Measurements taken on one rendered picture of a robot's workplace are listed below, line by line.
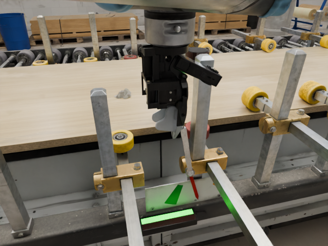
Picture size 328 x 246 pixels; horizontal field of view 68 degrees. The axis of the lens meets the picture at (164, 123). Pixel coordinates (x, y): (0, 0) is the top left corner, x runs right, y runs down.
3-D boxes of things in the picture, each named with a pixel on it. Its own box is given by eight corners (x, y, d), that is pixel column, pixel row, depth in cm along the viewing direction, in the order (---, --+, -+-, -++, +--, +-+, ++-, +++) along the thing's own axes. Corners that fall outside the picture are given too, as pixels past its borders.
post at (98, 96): (124, 230, 78) (106, 91, 53) (113, 233, 77) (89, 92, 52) (123, 221, 81) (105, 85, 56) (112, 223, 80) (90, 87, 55)
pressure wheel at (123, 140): (140, 161, 81) (138, 132, 75) (126, 175, 75) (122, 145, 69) (120, 153, 84) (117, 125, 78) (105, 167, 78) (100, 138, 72)
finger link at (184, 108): (171, 119, 54) (172, 82, 49) (179, 118, 54) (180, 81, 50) (177, 130, 50) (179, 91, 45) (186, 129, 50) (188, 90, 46)
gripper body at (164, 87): (141, 97, 53) (139, 40, 47) (179, 93, 55) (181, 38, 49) (148, 112, 47) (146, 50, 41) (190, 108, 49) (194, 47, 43)
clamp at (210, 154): (226, 169, 74) (228, 156, 71) (183, 177, 71) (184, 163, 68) (217, 158, 78) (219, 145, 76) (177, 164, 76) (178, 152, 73)
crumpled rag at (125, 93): (127, 100, 97) (127, 94, 96) (112, 97, 99) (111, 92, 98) (136, 92, 104) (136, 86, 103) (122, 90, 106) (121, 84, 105)
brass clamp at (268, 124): (307, 132, 73) (312, 117, 71) (267, 138, 71) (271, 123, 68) (293, 122, 78) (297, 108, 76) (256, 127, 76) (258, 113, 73)
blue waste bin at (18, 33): (31, 51, 514) (22, 14, 477) (1, 53, 500) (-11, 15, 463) (36, 45, 563) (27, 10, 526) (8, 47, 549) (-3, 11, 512)
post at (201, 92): (199, 202, 80) (215, 56, 55) (189, 204, 79) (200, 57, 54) (195, 194, 83) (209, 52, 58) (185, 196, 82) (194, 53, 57)
